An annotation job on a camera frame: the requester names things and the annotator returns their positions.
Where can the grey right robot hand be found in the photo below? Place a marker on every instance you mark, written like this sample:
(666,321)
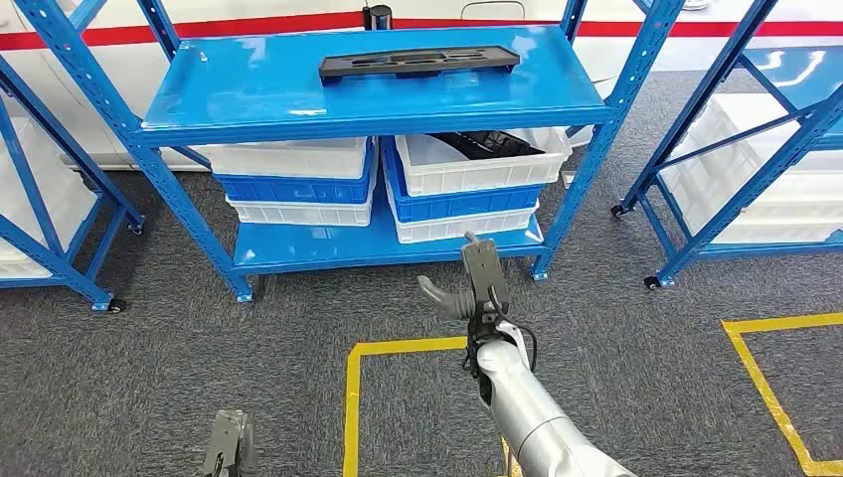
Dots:
(444,299)

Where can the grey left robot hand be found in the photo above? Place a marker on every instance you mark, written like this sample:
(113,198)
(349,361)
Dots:
(250,454)

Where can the long black plastic part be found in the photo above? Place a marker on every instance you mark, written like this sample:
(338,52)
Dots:
(487,59)

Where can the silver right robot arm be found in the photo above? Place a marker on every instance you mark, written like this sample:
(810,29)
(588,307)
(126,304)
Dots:
(527,408)

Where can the black plastic part in crate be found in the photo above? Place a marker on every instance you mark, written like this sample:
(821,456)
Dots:
(494,143)

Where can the blue metal shelf rack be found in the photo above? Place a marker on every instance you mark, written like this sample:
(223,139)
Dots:
(58,258)
(757,181)
(263,85)

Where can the blue plastic crate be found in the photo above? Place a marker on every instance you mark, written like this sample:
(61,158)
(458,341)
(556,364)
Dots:
(296,189)
(461,204)

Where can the yellow floor tape square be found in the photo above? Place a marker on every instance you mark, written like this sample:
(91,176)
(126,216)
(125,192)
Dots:
(352,408)
(790,322)

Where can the grey floor outlet plate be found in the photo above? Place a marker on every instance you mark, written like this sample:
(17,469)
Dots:
(569,179)

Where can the white plastic crate stack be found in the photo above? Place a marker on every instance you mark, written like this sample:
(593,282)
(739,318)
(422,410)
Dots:
(72,197)
(790,197)

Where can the red barrier belt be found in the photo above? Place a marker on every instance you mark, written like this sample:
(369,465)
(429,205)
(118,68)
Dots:
(724,29)

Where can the black barrier post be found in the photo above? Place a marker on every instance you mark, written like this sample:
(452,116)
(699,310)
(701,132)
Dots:
(379,16)

